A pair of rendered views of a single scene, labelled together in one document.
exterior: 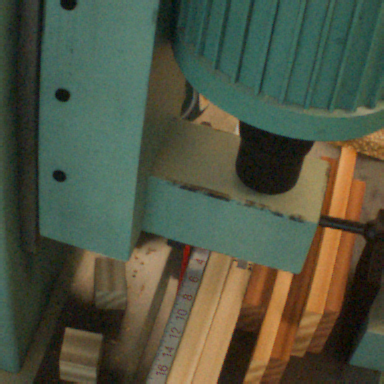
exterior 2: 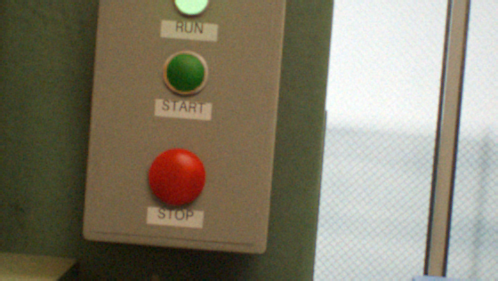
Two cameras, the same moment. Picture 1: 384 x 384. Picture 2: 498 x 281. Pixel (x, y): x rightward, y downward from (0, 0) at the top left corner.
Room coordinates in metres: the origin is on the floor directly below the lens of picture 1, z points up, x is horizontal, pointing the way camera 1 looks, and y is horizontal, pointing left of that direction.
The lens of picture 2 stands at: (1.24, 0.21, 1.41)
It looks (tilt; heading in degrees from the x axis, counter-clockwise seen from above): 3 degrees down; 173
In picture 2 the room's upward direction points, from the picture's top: 5 degrees clockwise
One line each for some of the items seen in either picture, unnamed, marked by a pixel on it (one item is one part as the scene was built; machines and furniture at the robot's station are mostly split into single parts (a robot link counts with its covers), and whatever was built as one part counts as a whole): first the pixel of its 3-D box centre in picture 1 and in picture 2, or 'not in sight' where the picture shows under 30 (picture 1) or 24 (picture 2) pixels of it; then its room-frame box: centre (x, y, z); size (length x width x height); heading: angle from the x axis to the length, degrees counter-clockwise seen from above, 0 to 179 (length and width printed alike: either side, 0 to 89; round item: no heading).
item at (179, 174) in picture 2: not in sight; (177, 176); (0.72, 0.24, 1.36); 0.03 x 0.01 x 0.03; 82
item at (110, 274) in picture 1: (110, 283); not in sight; (0.54, 0.06, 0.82); 0.04 x 0.03 x 0.03; 12
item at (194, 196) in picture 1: (234, 200); not in sight; (0.50, -0.04, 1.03); 0.14 x 0.07 x 0.09; 82
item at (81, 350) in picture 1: (81, 357); not in sight; (0.45, 0.08, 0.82); 0.04 x 0.04 x 0.04; 0
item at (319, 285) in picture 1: (325, 249); not in sight; (0.54, -0.14, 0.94); 0.20 x 0.02 x 0.08; 172
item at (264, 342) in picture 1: (282, 280); not in sight; (0.50, -0.10, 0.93); 0.22 x 0.01 x 0.06; 172
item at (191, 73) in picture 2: not in sight; (185, 73); (0.71, 0.24, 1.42); 0.02 x 0.01 x 0.02; 82
